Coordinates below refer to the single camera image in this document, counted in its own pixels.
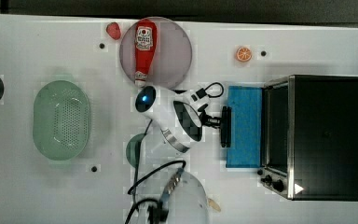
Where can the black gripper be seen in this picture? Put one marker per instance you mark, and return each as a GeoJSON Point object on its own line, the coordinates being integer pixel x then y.
{"type": "Point", "coordinates": [209, 121]}

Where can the black oven door handle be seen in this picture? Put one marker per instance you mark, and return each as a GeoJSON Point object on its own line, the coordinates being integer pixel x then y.
{"type": "Point", "coordinates": [225, 127]}

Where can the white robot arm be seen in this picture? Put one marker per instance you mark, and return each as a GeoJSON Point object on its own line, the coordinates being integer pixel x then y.
{"type": "Point", "coordinates": [167, 193]}

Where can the grey round plate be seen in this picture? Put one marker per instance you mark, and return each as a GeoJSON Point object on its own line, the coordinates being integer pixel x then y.
{"type": "Point", "coordinates": [172, 59]}

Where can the orange slice toy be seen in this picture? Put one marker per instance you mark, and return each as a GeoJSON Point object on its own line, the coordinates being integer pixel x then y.
{"type": "Point", "coordinates": [243, 54]}

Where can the red ketchup bottle toy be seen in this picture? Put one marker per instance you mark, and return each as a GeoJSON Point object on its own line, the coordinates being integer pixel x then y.
{"type": "Point", "coordinates": [146, 39]}

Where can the red strawberry toy on table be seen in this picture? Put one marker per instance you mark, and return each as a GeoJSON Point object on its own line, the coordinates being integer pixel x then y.
{"type": "Point", "coordinates": [113, 30]}

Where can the green oval colander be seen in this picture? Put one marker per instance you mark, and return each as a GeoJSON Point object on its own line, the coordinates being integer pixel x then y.
{"type": "Point", "coordinates": [61, 127]}

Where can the green cup with handle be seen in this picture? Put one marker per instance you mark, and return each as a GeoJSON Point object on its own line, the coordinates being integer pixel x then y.
{"type": "Point", "coordinates": [133, 149]}

